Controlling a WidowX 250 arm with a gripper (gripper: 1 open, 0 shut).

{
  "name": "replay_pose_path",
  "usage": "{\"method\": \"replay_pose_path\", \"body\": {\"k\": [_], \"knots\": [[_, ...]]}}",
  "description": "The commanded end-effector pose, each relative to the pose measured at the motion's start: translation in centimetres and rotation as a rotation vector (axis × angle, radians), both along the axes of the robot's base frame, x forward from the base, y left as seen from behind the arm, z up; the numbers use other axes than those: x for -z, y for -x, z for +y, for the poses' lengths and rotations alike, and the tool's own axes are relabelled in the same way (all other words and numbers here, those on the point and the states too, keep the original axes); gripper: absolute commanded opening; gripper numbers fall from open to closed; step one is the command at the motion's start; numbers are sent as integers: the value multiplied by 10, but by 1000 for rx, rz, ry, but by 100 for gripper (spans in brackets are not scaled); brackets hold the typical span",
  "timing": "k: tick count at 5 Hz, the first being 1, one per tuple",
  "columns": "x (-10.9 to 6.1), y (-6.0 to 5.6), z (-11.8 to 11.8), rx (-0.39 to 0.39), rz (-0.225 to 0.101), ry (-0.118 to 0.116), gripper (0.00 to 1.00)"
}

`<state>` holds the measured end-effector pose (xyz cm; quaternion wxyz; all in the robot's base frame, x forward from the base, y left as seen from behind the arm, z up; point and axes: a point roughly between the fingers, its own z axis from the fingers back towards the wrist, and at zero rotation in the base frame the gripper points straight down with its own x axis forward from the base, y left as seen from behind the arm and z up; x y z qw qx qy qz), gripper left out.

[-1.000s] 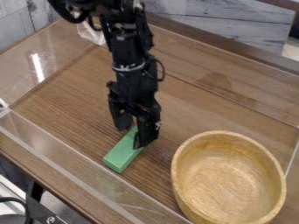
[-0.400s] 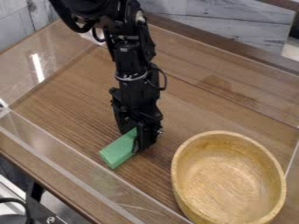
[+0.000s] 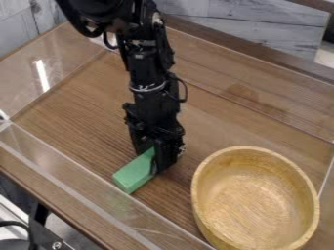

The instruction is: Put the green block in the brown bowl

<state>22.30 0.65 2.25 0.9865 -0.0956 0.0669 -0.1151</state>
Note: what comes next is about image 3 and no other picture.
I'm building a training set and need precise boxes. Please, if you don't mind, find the clear acrylic front barrier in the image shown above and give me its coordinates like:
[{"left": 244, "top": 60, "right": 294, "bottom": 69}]
[{"left": 0, "top": 121, "right": 213, "bottom": 250}]

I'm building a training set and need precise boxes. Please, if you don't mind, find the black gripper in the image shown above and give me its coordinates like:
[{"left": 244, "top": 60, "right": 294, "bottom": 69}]
[{"left": 123, "top": 84, "right": 185, "bottom": 174}]

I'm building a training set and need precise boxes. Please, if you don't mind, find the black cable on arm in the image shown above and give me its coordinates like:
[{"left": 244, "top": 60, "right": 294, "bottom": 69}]
[{"left": 167, "top": 72, "right": 189, "bottom": 104}]

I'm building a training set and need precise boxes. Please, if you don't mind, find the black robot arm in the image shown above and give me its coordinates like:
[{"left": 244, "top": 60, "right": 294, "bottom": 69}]
[{"left": 54, "top": 0, "right": 188, "bottom": 173}]

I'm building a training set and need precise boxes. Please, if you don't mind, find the brown wooden bowl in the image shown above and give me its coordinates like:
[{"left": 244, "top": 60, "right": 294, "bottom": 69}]
[{"left": 191, "top": 146, "right": 319, "bottom": 250}]

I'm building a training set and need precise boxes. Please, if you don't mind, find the green rectangular block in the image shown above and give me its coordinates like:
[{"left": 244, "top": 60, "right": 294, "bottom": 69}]
[{"left": 112, "top": 147, "right": 155, "bottom": 194}]

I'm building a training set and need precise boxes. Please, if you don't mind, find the black cable under table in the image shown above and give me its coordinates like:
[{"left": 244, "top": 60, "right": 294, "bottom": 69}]
[{"left": 0, "top": 218, "right": 29, "bottom": 250}]

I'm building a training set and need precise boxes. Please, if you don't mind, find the black table leg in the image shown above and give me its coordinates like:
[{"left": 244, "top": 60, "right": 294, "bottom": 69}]
[{"left": 28, "top": 203, "right": 50, "bottom": 226}]

